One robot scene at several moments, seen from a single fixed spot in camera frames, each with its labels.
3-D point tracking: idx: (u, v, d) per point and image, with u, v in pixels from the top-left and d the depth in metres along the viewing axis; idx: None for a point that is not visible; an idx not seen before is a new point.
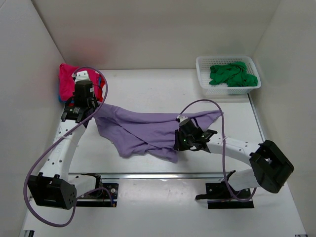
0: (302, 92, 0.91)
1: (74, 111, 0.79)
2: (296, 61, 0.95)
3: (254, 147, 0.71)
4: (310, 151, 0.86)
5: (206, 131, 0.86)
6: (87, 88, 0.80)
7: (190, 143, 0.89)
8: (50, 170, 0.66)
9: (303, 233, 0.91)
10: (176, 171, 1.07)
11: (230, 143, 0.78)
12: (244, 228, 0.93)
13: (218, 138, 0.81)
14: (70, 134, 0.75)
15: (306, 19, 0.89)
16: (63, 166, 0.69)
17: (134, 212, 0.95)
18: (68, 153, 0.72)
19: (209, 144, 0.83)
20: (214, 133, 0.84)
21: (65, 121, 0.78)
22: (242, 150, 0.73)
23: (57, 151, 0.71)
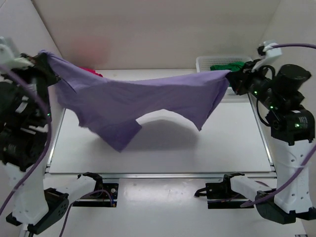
0: (303, 90, 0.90)
1: (9, 153, 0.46)
2: (296, 59, 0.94)
3: (304, 209, 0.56)
4: None
5: (305, 119, 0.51)
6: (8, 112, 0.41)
7: (263, 102, 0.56)
8: (22, 220, 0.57)
9: (303, 233, 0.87)
10: (176, 171, 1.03)
11: (296, 180, 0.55)
12: (245, 228, 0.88)
13: (298, 154, 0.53)
14: (22, 185, 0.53)
15: (307, 15, 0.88)
16: (33, 212, 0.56)
17: (134, 212, 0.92)
18: (32, 199, 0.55)
19: (283, 143, 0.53)
20: (307, 138, 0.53)
21: (7, 165, 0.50)
22: (292, 200, 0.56)
23: (17, 200, 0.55)
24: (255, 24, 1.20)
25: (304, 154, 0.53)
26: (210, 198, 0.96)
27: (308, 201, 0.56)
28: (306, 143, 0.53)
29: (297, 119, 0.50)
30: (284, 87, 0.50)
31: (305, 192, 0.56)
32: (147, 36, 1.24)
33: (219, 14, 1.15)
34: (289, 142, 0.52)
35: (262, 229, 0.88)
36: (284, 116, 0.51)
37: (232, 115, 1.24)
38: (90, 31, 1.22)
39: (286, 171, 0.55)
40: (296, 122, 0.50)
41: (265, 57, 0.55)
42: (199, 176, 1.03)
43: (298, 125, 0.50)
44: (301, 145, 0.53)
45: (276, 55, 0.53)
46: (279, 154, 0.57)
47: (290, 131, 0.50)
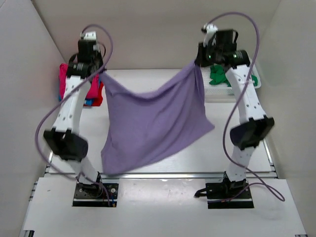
0: (302, 91, 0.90)
1: (77, 67, 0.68)
2: (296, 59, 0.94)
3: (259, 115, 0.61)
4: (310, 151, 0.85)
5: (239, 52, 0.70)
6: (91, 45, 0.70)
7: (215, 60, 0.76)
8: (61, 128, 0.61)
9: (303, 233, 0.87)
10: (176, 170, 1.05)
11: (248, 95, 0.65)
12: (244, 228, 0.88)
13: (243, 74, 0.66)
14: (78, 92, 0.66)
15: (308, 16, 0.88)
16: (74, 121, 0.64)
17: (135, 212, 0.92)
18: (78, 109, 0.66)
19: (230, 70, 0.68)
20: (246, 64, 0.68)
21: (70, 77, 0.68)
22: (248, 108, 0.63)
23: (65, 106, 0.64)
24: (255, 24, 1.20)
25: (246, 73, 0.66)
26: (210, 198, 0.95)
27: (261, 110, 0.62)
28: (246, 67, 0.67)
29: (234, 53, 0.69)
30: (220, 38, 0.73)
31: (257, 103, 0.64)
32: (147, 36, 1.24)
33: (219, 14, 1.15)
34: (233, 66, 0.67)
35: (262, 229, 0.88)
36: (227, 54, 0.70)
37: (232, 115, 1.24)
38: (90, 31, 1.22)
39: (238, 90, 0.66)
40: (233, 54, 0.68)
41: (207, 32, 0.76)
42: (198, 176, 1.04)
43: (236, 55, 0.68)
44: (243, 68, 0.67)
45: (214, 30, 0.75)
46: (233, 85, 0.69)
47: (233, 59, 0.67)
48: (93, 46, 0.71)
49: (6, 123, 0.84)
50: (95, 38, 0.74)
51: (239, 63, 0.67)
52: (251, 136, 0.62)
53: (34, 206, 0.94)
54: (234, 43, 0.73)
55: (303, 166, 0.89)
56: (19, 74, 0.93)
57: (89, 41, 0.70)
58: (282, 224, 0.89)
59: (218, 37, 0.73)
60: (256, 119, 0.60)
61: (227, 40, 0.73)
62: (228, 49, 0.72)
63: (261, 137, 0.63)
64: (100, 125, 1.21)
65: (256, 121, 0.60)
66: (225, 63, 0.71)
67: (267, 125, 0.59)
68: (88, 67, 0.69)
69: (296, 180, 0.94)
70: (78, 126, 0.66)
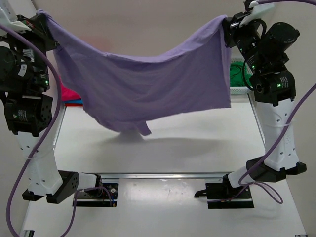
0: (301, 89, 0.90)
1: (21, 119, 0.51)
2: (296, 58, 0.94)
3: (293, 164, 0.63)
4: (309, 148, 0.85)
5: (285, 78, 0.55)
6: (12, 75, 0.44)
7: (247, 59, 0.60)
8: (40, 192, 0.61)
9: (303, 233, 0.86)
10: (176, 170, 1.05)
11: (284, 139, 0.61)
12: (244, 228, 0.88)
13: (283, 114, 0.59)
14: (37, 151, 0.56)
15: (305, 15, 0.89)
16: (49, 181, 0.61)
17: (135, 212, 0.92)
18: (47, 166, 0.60)
19: (269, 106, 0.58)
20: (289, 97, 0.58)
21: (18, 134, 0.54)
22: (282, 156, 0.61)
23: (33, 170, 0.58)
24: None
25: (288, 113, 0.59)
26: (210, 198, 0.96)
27: (296, 156, 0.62)
28: (289, 102, 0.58)
29: (278, 79, 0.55)
30: (270, 50, 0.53)
31: (292, 148, 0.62)
32: (147, 36, 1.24)
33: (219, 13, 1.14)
34: (274, 103, 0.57)
35: (262, 229, 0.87)
36: (268, 79, 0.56)
37: (231, 115, 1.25)
38: (89, 31, 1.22)
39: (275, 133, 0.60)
40: (278, 82, 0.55)
41: (253, 14, 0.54)
42: (198, 176, 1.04)
43: (280, 86, 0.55)
44: (285, 104, 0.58)
45: (266, 8, 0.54)
46: (264, 116, 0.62)
47: (274, 92, 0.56)
48: (19, 72, 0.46)
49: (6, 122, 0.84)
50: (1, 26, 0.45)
51: (280, 94, 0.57)
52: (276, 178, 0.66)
53: (34, 206, 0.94)
54: (286, 59, 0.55)
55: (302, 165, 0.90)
56: None
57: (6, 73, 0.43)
58: (282, 224, 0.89)
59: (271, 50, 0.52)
60: (287, 169, 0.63)
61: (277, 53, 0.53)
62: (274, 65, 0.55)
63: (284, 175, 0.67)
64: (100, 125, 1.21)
65: (287, 170, 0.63)
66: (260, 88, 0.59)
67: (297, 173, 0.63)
68: (36, 109, 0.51)
69: (296, 179, 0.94)
70: (56, 175, 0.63)
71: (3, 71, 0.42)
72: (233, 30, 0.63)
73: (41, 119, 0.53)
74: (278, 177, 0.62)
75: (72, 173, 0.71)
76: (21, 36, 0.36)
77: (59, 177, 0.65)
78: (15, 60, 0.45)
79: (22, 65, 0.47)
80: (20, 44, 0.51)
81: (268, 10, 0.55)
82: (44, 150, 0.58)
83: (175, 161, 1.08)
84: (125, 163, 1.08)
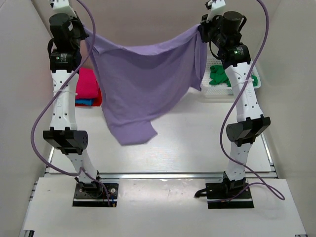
0: (302, 90, 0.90)
1: (61, 59, 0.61)
2: (297, 59, 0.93)
3: (257, 115, 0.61)
4: (311, 150, 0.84)
5: (241, 47, 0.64)
6: (65, 28, 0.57)
7: (215, 43, 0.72)
8: (59, 127, 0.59)
9: (303, 233, 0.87)
10: (176, 170, 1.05)
11: (245, 93, 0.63)
12: (244, 228, 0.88)
13: (242, 73, 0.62)
14: (67, 87, 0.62)
15: (308, 15, 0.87)
16: (70, 118, 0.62)
17: (135, 212, 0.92)
18: (71, 104, 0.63)
19: (230, 67, 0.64)
20: (246, 61, 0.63)
21: (56, 72, 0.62)
22: (245, 108, 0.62)
23: (58, 104, 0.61)
24: (255, 24, 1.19)
25: (247, 72, 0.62)
26: (210, 198, 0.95)
27: (259, 109, 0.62)
28: (246, 64, 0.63)
29: (235, 48, 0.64)
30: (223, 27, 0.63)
31: (255, 101, 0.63)
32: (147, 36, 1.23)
33: None
34: (233, 64, 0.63)
35: (262, 229, 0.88)
36: (227, 49, 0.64)
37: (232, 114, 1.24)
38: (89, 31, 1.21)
39: (237, 89, 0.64)
40: (234, 50, 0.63)
41: (212, 10, 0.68)
42: (198, 176, 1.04)
43: (237, 52, 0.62)
44: (242, 64, 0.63)
45: (221, 4, 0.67)
46: (232, 82, 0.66)
47: (232, 57, 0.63)
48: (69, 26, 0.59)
49: (5, 124, 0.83)
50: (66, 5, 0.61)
51: (239, 60, 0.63)
52: (248, 135, 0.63)
53: (34, 206, 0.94)
54: (240, 34, 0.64)
55: (303, 166, 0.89)
56: (18, 73, 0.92)
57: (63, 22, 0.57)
58: (282, 224, 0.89)
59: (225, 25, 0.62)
60: (254, 119, 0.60)
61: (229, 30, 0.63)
62: (232, 40, 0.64)
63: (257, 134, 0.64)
64: (100, 125, 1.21)
65: (254, 121, 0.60)
66: (224, 59, 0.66)
67: (263, 125, 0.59)
68: (73, 55, 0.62)
69: (296, 180, 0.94)
70: (74, 119, 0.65)
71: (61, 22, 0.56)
72: (203, 25, 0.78)
73: (75, 64, 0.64)
74: (243, 124, 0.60)
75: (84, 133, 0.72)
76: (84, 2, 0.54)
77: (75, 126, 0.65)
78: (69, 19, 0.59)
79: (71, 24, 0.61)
80: None
81: (222, 7, 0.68)
82: (71, 91, 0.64)
83: (175, 161, 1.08)
84: (125, 163, 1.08)
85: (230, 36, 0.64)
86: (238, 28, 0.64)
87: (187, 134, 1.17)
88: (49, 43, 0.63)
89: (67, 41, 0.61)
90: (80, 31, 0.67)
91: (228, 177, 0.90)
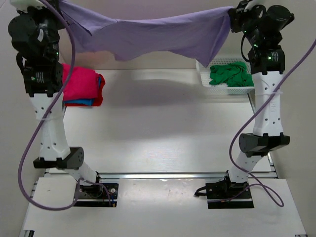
0: (303, 90, 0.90)
1: (38, 81, 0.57)
2: (297, 59, 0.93)
3: (276, 133, 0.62)
4: (311, 150, 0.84)
5: (275, 51, 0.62)
6: (34, 40, 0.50)
7: (249, 37, 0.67)
8: (50, 157, 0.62)
9: (303, 233, 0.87)
10: (176, 170, 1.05)
11: (269, 107, 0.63)
12: (244, 228, 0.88)
13: (271, 85, 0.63)
14: (50, 113, 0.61)
15: (308, 16, 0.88)
16: (59, 146, 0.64)
17: (135, 212, 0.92)
18: (59, 131, 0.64)
19: (258, 74, 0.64)
20: (278, 70, 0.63)
21: (34, 96, 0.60)
22: (265, 123, 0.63)
23: (45, 134, 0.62)
24: None
25: (275, 84, 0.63)
26: (210, 198, 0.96)
27: (279, 126, 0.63)
28: (277, 74, 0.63)
29: (269, 53, 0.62)
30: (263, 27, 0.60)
31: (277, 118, 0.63)
32: None
33: None
34: (262, 71, 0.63)
35: (262, 229, 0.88)
36: (260, 52, 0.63)
37: (232, 115, 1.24)
38: None
39: (262, 99, 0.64)
40: (268, 55, 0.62)
41: None
42: (198, 176, 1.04)
43: (270, 58, 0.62)
44: (273, 74, 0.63)
45: None
46: (257, 89, 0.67)
47: (265, 62, 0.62)
48: (38, 38, 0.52)
49: (5, 124, 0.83)
50: None
51: (270, 67, 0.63)
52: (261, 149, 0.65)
53: (35, 205, 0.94)
54: (279, 38, 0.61)
55: (303, 167, 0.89)
56: (19, 73, 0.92)
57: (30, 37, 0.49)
58: (282, 224, 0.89)
59: None
60: (270, 136, 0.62)
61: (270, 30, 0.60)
62: (269, 42, 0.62)
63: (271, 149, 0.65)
64: (100, 125, 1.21)
65: (270, 137, 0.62)
66: (254, 61, 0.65)
67: (280, 142, 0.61)
68: (50, 73, 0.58)
69: (296, 180, 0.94)
70: (65, 142, 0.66)
71: (26, 35, 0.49)
72: (240, 14, 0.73)
73: (55, 82, 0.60)
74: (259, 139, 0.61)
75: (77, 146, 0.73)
76: (50, 6, 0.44)
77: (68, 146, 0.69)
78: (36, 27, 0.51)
79: (41, 31, 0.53)
80: (42, 16, 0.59)
81: None
82: (56, 115, 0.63)
83: (175, 161, 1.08)
84: (125, 163, 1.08)
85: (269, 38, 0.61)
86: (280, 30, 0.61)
87: (187, 134, 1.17)
88: (19, 57, 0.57)
89: (41, 56, 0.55)
90: (53, 31, 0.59)
91: (229, 177, 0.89)
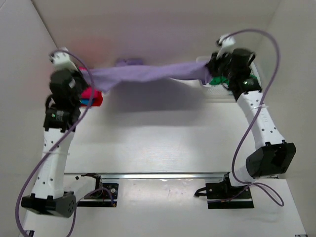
0: (303, 90, 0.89)
1: (57, 117, 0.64)
2: (298, 59, 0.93)
3: (277, 140, 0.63)
4: (311, 150, 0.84)
5: (251, 79, 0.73)
6: (66, 86, 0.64)
7: (226, 76, 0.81)
8: (42, 193, 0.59)
9: (303, 233, 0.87)
10: (176, 170, 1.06)
11: (260, 118, 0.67)
12: (244, 228, 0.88)
13: (255, 100, 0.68)
14: (57, 147, 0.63)
15: (309, 16, 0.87)
16: (55, 184, 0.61)
17: (135, 212, 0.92)
18: (59, 169, 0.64)
19: (241, 96, 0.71)
20: (257, 90, 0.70)
21: (49, 130, 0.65)
22: (263, 133, 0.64)
23: (45, 168, 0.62)
24: (255, 24, 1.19)
25: (259, 99, 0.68)
26: (210, 198, 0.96)
27: (278, 134, 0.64)
28: (257, 93, 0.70)
29: (245, 80, 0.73)
30: (237, 61, 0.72)
31: (273, 127, 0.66)
32: (147, 36, 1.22)
33: (220, 14, 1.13)
34: (244, 92, 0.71)
35: (262, 229, 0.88)
36: (238, 81, 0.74)
37: (232, 115, 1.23)
38: (89, 31, 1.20)
39: (251, 115, 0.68)
40: (244, 81, 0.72)
41: (223, 46, 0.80)
42: (198, 176, 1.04)
43: (247, 82, 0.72)
44: (254, 93, 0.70)
45: (231, 43, 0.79)
46: (245, 109, 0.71)
47: (243, 86, 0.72)
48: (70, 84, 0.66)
49: (5, 125, 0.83)
50: (67, 59, 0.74)
51: (250, 89, 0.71)
52: (271, 165, 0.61)
53: None
54: (248, 68, 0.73)
55: (304, 167, 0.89)
56: (18, 74, 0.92)
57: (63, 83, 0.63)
58: (282, 224, 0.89)
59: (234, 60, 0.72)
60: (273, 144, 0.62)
61: (242, 63, 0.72)
62: (242, 74, 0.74)
63: (282, 167, 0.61)
64: (100, 125, 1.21)
65: (274, 145, 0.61)
66: (235, 90, 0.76)
67: (286, 151, 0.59)
68: (68, 114, 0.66)
69: (296, 181, 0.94)
70: (61, 185, 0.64)
71: (62, 80, 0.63)
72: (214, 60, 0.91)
73: (70, 123, 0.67)
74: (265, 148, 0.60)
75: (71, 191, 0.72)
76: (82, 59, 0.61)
77: (61, 191, 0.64)
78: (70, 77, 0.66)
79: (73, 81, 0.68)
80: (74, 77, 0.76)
81: (231, 45, 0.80)
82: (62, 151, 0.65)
83: (175, 161, 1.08)
84: (125, 163, 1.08)
85: (241, 70, 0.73)
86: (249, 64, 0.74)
87: (187, 134, 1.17)
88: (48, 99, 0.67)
89: (67, 98, 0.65)
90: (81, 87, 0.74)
91: (229, 178, 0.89)
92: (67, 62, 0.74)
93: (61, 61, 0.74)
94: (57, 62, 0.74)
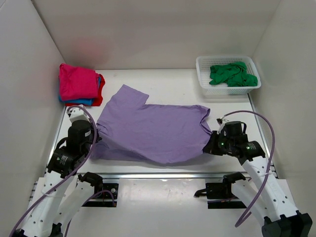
0: (303, 91, 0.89)
1: (61, 161, 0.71)
2: (298, 60, 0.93)
3: (291, 211, 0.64)
4: (312, 150, 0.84)
5: (252, 143, 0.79)
6: (82, 133, 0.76)
7: (227, 148, 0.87)
8: (29, 232, 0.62)
9: None
10: (176, 170, 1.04)
11: (270, 187, 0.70)
12: (244, 228, 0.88)
13: (261, 167, 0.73)
14: (54, 190, 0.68)
15: (310, 16, 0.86)
16: (45, 226, 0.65)
17: (135, 212, 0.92)
18: (52, 210, 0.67)
19: (247, 162, 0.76)
20: (260, 154, 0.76)
21: (51, 172, 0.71)
22: (276, 203, 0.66)
23: (39, 208, 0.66)
24: (256, 24, 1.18)
25: (264, 166, 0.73)
26: (210, 198, 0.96)
27: (291, 204, 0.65)
28: (262, 158, 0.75)
29: (247, 144, 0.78)
30: (230, 131, 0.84)
31: (284, 196, 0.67)
32: (147, 36, 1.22)
33: (220, 14, 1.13)
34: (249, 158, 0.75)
35: None
36: (240, 146, 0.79)
37: (232, 115, 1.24)
38: (89, 31, 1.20)
39: (259, 182, 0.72)
40: (246, 145, 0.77)
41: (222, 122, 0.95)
42: (198, 176, 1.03)
43: (249, 147, 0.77)
44: (258, 159, 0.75)
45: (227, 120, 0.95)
46: (254, 177, 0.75)
47: (246, 150, 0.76)
48: (85, 134, 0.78)
49: (5, 126, 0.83)
50: (81, 113, 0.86)
51: (254, 154, 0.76)
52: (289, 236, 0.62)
53: None
54: (244, 135, 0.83)
55: (304, 167, 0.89)
56: (18, 75, 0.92)
57: (80, 130, 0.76)
58: None
59: (228, 129, 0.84)
60: (289, 217, 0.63)
61: (237, 132, 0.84)
62: (240, 139, 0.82)
63: None
64: None
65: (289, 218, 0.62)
66: (239, 155, 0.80)
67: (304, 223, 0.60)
68: (72, 160, 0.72)
69: (296, 181, 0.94)
70: (50, 227, 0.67)
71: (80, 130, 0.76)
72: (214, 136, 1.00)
73: (72, 167, 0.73)
74: (280, 221, 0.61)
75: (60, 223, 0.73)
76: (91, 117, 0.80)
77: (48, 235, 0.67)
78: (86, 128, 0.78)
79: (89, 132, 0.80)
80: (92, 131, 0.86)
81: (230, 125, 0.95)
82: (57, 195, 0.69)
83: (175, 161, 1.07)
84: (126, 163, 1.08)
85: (237, 136, 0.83)
86: (242, 132, 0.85)
87: None
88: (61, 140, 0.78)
89: (77, 144, 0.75)
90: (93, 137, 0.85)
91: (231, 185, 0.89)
92: (80, 116, 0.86)
93: (78, 111, 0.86)
94: (73, 117, 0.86)
